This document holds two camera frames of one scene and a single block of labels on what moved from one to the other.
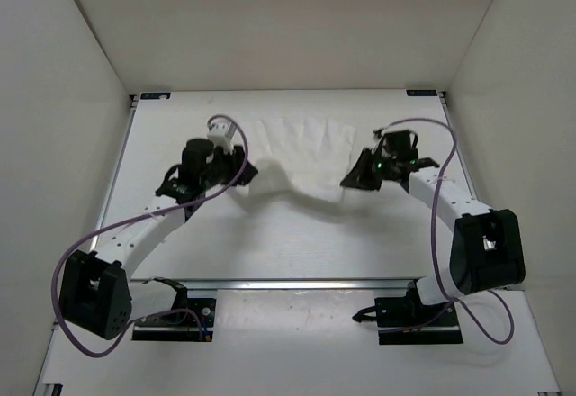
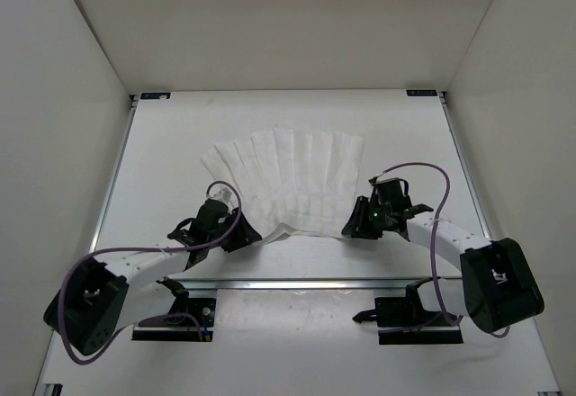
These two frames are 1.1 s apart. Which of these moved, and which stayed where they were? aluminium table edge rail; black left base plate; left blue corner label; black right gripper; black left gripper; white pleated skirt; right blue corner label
Moved: black left gripper; black right gripper; white pleated skirt
Stayed: left blue corner label; right blue corner label; aluminium table edge rail; black left base plate
